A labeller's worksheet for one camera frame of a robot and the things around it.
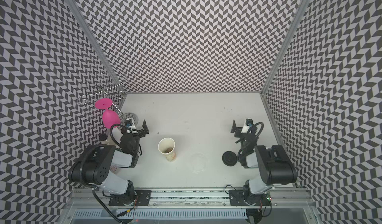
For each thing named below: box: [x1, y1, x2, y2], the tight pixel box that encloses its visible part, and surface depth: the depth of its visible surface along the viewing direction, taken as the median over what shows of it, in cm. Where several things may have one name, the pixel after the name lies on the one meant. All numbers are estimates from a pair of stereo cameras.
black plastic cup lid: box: [221, 150, 238, 167], surface depth 86 cm
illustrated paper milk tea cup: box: [157, 137, 177, 162], surface depth 77 cm
